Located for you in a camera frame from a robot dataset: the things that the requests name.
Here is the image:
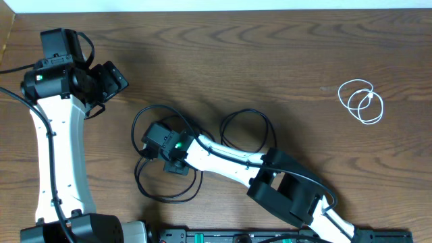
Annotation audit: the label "white usb cable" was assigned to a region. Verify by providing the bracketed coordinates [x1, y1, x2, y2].
[337, 78, 385, 126]

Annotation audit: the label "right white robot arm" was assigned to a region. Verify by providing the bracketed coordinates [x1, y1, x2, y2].
[142, 122, 355, 242]

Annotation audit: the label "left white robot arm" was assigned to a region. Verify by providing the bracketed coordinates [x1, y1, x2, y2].
[20, 28, 150, 242]

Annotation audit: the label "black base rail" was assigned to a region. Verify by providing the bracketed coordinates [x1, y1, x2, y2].
[147, 228, 414, 243]

